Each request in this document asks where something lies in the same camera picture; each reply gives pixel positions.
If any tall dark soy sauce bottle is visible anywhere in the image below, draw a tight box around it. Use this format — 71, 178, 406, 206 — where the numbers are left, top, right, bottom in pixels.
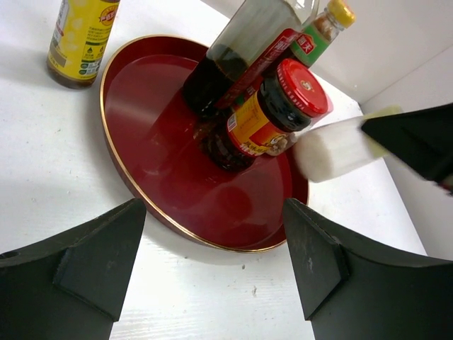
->
182, 0, 319, 116

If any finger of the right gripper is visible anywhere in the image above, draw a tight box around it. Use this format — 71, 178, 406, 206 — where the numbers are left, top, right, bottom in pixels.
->
361, 103, 452, 193

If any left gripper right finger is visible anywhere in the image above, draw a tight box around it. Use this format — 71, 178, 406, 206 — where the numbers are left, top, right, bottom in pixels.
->
282, 198, 452, 339

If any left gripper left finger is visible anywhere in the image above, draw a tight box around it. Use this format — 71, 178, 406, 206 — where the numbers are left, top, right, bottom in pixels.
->
1, 199, 147, 339

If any red-lid sauce jar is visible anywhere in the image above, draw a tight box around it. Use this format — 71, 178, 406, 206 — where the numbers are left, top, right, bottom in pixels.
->
201, 58, 330, 174

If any small yellow-label bottle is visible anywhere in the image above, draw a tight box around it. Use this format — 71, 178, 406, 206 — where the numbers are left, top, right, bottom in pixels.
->
46, 0, 120, 89

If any round red tray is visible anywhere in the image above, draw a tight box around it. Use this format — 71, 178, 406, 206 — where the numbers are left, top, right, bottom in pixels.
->
100, 35, 309, 253

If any yellow-capped sauce bottle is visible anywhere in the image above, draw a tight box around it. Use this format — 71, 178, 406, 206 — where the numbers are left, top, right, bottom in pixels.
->
288, 0, 355, 68

